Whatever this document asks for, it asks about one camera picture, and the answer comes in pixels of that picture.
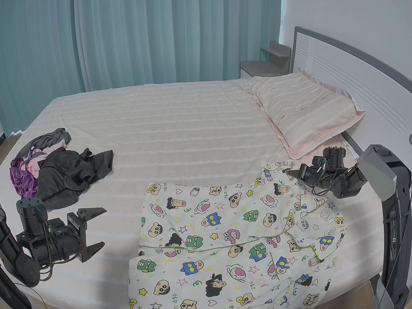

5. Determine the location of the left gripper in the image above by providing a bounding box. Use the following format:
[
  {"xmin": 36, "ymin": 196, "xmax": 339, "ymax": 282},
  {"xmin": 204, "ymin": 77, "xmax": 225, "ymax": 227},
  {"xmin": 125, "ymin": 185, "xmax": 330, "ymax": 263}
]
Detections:
[{"xmin": 33, "ymin": 207, "xmax": 108, "ymax": 264}]

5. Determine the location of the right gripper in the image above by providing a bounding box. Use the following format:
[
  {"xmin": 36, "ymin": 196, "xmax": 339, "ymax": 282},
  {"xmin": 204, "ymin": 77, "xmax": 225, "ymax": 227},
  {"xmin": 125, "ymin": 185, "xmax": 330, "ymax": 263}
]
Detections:
[{"xmin": 298, "ymin": 163, "xmax": 326, "ymax": 190}]

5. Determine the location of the white printed pyjama top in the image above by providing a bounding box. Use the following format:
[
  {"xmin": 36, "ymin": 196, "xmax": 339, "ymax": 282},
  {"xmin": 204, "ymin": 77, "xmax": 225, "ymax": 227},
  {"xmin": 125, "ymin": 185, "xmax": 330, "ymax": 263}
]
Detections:
[{"xmin": 128, "ymin": 159, "xmax": 347, "ymax": 309}]

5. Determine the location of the bed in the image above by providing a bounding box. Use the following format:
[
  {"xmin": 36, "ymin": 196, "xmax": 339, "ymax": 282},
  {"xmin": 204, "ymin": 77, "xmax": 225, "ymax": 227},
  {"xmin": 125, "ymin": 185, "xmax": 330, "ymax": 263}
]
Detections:
[{"xmin": 0, "ymin": 26, "xmax": 412, "ymax": 309}]

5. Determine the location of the pink striped pillow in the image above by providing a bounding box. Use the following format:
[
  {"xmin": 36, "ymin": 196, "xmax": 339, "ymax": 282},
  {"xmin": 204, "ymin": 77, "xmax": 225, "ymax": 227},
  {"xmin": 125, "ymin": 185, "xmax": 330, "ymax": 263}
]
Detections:
[{"xmin": 240, "ymin": 70, "xmax": 366, "ymax": 160}]

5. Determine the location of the black garment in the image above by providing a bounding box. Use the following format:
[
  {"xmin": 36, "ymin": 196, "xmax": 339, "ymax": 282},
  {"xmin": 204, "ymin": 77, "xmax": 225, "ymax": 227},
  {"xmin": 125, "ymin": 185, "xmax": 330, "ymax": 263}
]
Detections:
[{"xmin": 33, "ymin": 147, "xmax": 114, "ymax": 211}]

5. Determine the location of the pink garment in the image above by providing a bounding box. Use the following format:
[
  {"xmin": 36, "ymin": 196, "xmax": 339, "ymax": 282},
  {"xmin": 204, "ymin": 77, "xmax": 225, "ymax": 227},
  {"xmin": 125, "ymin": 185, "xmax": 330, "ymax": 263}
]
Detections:
[{"xmin": 27, "ymin": 142, "xmax": 67, "ymax": 178}]

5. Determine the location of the purple satin garment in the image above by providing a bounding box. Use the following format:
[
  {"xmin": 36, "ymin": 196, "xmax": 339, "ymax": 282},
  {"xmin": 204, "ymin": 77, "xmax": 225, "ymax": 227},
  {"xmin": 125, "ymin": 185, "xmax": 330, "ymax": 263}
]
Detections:
[{"xmin": 9, "ymin": 148, "xmax": 42, "ymax": 200}]

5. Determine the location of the grey garment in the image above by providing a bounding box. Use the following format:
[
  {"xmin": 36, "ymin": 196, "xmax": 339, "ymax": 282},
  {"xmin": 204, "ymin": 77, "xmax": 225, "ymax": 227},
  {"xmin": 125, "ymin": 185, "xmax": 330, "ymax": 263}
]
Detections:
[{"xmin": 14, "ymin": 128, "xmax": 72, "ymax": 160}]

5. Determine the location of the grey bedside table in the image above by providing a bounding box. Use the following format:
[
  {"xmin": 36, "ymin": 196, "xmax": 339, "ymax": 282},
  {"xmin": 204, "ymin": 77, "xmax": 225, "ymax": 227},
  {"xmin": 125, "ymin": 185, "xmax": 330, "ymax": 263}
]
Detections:
[{"xmin": 239, "ymin": 40, "xmax": 292, "ymax": 79}]

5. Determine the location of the blue-green curtain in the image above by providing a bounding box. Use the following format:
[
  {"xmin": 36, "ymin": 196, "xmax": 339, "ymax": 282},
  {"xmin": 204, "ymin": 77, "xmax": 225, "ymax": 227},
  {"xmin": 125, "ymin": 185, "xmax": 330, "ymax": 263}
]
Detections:
[
  {"xmin": 74, "ymin": 0, "xmax": 284, "ymax": 93},
  {"xmin": 0, "ymin": 0, "xmax": 79, "ymax": 138}
]

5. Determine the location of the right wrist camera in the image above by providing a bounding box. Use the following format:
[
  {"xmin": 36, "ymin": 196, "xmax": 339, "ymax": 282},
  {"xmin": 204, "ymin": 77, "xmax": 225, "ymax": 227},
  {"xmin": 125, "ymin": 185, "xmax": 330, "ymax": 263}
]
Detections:
[{"xmin": 310, "ymin": 155, "xmax": 326, "ymax": 174}]

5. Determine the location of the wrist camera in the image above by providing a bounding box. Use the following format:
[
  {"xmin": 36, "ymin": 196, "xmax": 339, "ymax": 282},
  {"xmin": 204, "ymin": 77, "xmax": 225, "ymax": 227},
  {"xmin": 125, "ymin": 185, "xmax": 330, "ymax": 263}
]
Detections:
[
  {"xmin": 46, "ymin": 217, "xmax": 68, "ymax": 238},
  {"xmin": 310, "ymin": 155, "xmax": 326, "ymax": 174}
]

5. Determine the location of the black cable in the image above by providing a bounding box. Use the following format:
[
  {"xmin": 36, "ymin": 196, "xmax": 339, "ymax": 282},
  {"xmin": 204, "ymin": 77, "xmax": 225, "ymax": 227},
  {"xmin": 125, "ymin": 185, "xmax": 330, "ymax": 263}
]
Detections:
[
  {"xmin": 38, "ymin": 242, "xmax": 85, "ymax": 283},
  {"xmin": 310, "ymin": 185, "xmax": 336, "ymax": 198}
]

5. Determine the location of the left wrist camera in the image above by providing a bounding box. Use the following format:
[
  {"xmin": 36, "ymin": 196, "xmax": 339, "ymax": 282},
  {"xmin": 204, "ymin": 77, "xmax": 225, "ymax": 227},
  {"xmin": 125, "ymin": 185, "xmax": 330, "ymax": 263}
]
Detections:
[{"xmin": 46, "ymin": 217, "xmax": 68, "ymax": 238}]

